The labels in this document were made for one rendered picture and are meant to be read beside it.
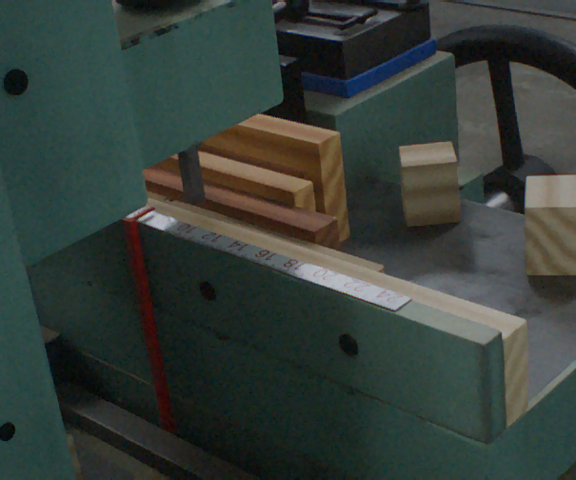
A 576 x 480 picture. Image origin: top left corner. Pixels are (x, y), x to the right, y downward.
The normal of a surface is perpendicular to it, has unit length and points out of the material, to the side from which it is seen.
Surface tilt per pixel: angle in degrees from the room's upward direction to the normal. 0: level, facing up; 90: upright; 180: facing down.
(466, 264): 0
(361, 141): 90
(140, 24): 0
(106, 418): 0
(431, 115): 90
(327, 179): 90
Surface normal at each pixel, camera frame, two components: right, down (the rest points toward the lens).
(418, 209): -0.01, 0.46
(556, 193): -0.11, -0.88
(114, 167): 0.73, 0.23
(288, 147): -0.67, 0.40
